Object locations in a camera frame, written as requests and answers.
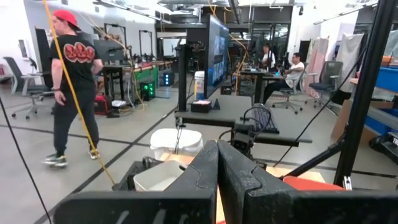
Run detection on black office desk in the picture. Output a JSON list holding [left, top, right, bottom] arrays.
[[238, 68, 284, 104]]

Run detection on red tool case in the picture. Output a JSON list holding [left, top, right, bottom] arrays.
[[93, 94, 112, 116]]

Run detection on white trash bin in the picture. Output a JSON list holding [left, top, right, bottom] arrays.
[[149, 128, 205, 161]]

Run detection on green skirted table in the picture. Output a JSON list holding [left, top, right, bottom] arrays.
[[132, 63, 160, 84]]

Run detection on yellow hanging cable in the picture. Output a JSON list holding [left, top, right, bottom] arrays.
[[42, 0, 118, 187]]

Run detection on thin black cable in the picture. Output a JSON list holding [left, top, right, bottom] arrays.
[[272, 43, 369, 168]]

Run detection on grey office chair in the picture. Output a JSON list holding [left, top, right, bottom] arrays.
[[306, 60, 344, 109], [2, 56, 55, 121], [272, 62, 309, 115]]

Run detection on dark grey two-tier desk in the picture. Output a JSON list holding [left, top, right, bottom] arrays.
[[174, 95, 313, 147]]

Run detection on white hanging cloth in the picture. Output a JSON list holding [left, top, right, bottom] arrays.
[[335, 32, 365, 94]]

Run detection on green-lit computer tower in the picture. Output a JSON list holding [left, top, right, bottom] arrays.
[[139, 80, 156, 101]]

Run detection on black workbench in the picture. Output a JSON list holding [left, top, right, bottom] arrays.
[[101, 63, 127, 101]]

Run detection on blue storage bins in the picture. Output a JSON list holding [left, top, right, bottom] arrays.
[[363, 63, 398, 135]]

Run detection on clear plastic jug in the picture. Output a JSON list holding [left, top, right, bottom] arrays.
[[193, 70, 206, 101]]

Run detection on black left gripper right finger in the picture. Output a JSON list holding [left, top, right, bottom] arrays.
[[216, 139, 398, 224]]

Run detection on black monitor stand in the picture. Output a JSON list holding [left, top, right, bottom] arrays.
[[177, 43, 193, 113]]

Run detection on black hanging cable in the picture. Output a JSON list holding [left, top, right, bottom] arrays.
[[0, 96, 53, 224]]

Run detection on person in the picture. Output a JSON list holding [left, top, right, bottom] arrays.
[[260, 44, 277, 72], [262, 52, 306, 105], [43, 9, 104, 169]]

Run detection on brown cardboard box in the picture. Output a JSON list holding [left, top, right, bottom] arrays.
[[330, 98, 396, 144]]

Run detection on black box with pink top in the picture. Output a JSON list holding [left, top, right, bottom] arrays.
[[190, 99, 213, 114]]

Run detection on pink hanging cloth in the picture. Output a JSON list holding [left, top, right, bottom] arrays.
[[303, 37, 330, 94]]

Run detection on orange plastic tray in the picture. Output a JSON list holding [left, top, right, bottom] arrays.
[[282, 175, 345, 192]]

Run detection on large black monitor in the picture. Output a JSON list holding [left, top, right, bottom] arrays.
[[203, 14, 231, 99]]

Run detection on black keyboard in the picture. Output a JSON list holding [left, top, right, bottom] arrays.
[[249, 104, 280, 135]]

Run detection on blue-lit computer tower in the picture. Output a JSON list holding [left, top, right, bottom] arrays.
[[160, 71, 175, 87]]

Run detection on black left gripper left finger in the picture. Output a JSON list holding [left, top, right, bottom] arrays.
[[53, 139, 220, 224]]

